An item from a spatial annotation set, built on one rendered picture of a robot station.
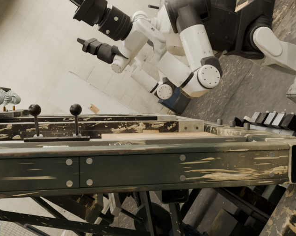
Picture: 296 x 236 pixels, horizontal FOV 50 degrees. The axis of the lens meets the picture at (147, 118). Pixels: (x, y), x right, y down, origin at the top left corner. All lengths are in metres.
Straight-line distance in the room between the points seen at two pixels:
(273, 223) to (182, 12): 0.72
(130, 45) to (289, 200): 0.66
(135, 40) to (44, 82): 5.77
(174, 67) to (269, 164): 0.40
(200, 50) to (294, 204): 0.54
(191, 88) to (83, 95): 4.26
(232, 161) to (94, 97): 4.47
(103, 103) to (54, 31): 2.15
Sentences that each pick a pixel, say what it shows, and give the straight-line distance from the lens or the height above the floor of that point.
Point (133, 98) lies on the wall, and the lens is 6.62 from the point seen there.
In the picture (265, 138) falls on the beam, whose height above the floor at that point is 0.90.
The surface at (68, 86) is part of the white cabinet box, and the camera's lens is 5.25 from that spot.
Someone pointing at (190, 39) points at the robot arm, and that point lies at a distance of 1.10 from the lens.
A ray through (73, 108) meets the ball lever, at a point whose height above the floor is 1.44.
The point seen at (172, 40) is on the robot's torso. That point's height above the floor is 1.28.
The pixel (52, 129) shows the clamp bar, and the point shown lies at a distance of 1.46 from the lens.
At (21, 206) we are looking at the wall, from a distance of 7.38.
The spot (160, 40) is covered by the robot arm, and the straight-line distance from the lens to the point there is 1.01.
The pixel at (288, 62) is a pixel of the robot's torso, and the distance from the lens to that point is 1.49.
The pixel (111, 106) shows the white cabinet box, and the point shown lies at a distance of 5.22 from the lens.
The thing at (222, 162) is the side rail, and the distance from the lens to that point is 0.85.
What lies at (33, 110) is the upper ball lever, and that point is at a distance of 0.99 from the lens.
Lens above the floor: 1.40
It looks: 9 degrees down
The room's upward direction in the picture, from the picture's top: 58 degrees counter-clockwise
